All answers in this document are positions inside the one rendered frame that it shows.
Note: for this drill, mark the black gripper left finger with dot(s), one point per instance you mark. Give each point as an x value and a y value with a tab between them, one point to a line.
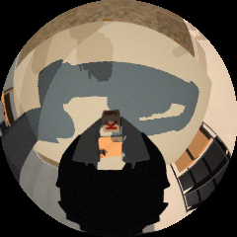
83	150

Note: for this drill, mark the tan block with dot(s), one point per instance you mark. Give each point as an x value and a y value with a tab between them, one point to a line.
103	153
111	121

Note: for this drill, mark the orange mat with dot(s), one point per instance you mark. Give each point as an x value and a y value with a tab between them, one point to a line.
111	145

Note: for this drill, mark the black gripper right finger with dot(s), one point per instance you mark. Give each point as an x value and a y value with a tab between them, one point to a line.
142	153

